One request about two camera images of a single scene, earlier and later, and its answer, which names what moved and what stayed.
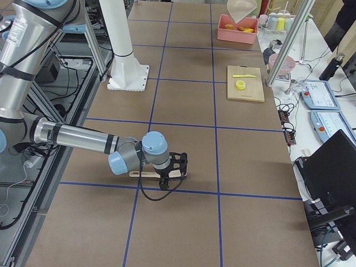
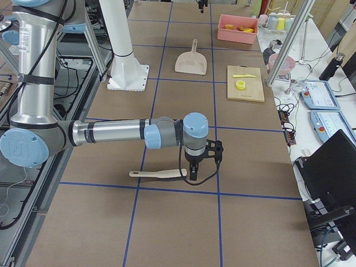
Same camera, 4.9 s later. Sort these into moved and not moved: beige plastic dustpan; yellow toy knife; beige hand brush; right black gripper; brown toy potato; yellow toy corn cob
Moved: beige plastic dustpan; right black gripper
Not moved: yellow toy corn cob; yellow toy knife; brown toy potato; beige hand brush
